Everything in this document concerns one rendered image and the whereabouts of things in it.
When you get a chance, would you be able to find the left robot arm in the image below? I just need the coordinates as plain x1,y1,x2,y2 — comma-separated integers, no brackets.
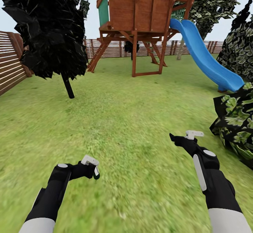
19,155,99,233

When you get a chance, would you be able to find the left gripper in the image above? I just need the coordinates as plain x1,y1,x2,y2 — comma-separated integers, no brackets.
77,161,95,179

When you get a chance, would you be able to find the insectifuge atomizer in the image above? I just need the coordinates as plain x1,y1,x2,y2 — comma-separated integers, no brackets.
89,163,100,180

